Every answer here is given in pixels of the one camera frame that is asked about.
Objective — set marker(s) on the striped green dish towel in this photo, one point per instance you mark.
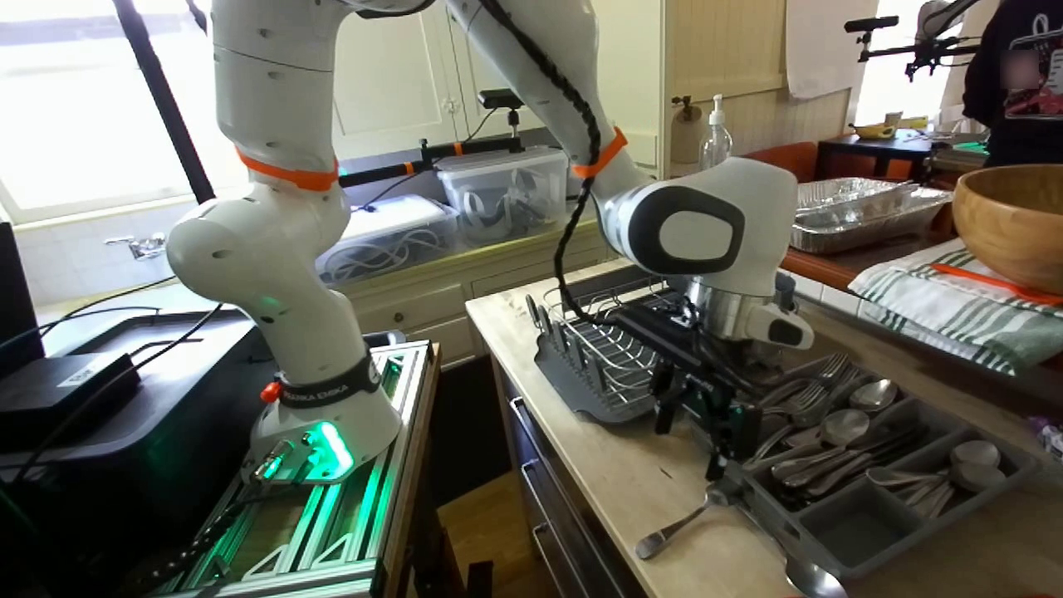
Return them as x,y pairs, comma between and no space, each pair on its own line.
951,301

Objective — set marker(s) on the grey cutlery tray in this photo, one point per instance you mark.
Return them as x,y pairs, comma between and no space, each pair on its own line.
862,467

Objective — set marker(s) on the aluminium foil tray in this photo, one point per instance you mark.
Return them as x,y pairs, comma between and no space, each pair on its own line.
855,209

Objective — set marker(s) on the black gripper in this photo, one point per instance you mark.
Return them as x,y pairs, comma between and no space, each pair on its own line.
693,378

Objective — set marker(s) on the clear hand sanitizer bottle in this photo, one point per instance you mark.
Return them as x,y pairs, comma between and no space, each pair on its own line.
719,143

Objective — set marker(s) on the silver spoon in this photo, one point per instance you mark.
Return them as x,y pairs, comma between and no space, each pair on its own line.
803,574
662,537

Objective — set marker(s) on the black camera on stand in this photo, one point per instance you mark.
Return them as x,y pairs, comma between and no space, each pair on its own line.
498,101

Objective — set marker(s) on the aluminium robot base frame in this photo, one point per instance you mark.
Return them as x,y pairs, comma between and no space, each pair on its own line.
324,539

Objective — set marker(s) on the person in dark shirt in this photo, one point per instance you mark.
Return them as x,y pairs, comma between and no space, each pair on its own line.
1013,84

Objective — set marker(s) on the grey dish drying rack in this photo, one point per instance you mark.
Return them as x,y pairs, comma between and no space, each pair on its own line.
601,361

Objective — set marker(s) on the clear plastic storage bin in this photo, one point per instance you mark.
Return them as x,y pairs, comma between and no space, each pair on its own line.
507,195

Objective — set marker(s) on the black box on left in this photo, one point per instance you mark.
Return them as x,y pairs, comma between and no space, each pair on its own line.
65,396

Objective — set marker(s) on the wooden bowl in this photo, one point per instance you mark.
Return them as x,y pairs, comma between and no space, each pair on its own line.
1009,219

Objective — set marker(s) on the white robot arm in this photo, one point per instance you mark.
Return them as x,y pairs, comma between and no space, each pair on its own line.
260,250

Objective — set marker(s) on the silver spoon at table edge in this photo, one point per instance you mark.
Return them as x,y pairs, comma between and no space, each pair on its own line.
803,574

